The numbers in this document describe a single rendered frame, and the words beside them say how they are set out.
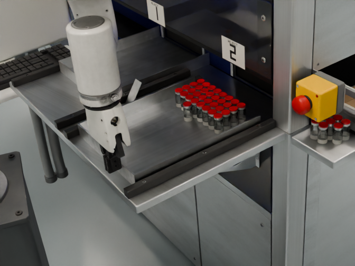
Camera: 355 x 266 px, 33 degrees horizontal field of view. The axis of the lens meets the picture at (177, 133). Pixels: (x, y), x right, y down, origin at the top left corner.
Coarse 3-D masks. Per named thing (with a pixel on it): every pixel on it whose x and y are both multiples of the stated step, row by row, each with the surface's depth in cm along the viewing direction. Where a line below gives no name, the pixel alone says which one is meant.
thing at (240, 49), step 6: (222, 36) 144; (222, 42) 145; (228, 42) 143; (234, 42) 141; (222, 48) 146; (228, 48) 143; (240, 48) 139; (222, 54) 147; (228, 54) 144; (234, 54) 142; (240, 54) 140; (228, 60) 145; (240, 60) 141; (240, 66) 142
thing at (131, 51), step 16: (144, 32) 183; (128, 48) 181; (144, 48) 180; (160, 48) 179; (176, 48) 179; (64, 64) 168; (128, 64) 172; (144, 64) 171; (160, 64) 171; (176, 64) 170; (192, 64) 165; (208, 64) 169; (128, 80) 164; (144, 80) 158
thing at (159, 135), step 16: (192, 80) 156; (160, 96) 152; (128, 112) 149; (144, 112) 150; (160, 112) 149; (176, 112) 148; (80, 128) 141; (128, 128) 144; (144, 128) 144; (160, 128) 143; (176, 128) 142; (192, 128) 142; (208, 128) 141; (240, 128) 136; (96, 144) 136; (144, 144) 138; (160, 144) 138; (176, 144) 137; (192, 144) 136; (208, 144) 132; (128, 160) 133; (144, 160) 133; (160, 160) 132; (176, 160) 128; (128, 176) 126; (144, 176) 125
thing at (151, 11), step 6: (150, 0) 167; (150, 6) 168; (156, 6) 165; (162, 6) 162; (150, 12) 169; (162, 12) 163; (150, 18) 171; (156, 18) 168; (162, 18) 165; (162, 24) 166
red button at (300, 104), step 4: (300, 96) 125; (304, 96) 124; (296, 100) 124; (300, 100) 124; (304, 100) 124; (308, 100) 124; (292, 104) 126; (296, 104) 124; (300, 104) 124; (304, 104) 123; (308, 104) 124; (296, 108) 125; (300, 108) 124; (304, 108) 123; (308, 108) 124; (296, 112) 126; (300, 112) 125; (304, 112) 124
